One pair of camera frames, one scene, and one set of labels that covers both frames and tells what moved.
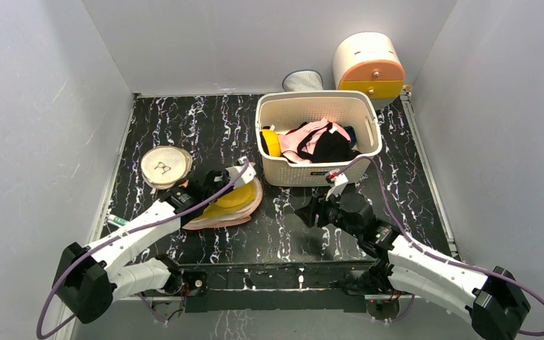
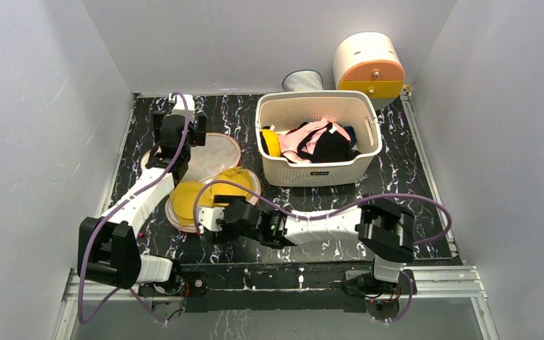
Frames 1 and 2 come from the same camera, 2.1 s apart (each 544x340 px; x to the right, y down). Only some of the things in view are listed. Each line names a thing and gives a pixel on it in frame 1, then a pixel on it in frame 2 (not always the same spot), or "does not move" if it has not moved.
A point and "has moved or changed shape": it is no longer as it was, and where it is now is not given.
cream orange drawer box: (369, 61) does not move
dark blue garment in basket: (352, 133) does not move
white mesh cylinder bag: (302, 80) does not move
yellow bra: (233, 202) has moved or changed shape
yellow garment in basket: (272, 142) does not move
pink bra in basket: (296, 143) does not move
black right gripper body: (321, 209) to (227, 217)
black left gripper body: (226, 180) to (195, 138)
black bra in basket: (328, 146) does not move
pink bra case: (233, 220) has moved or changed shape
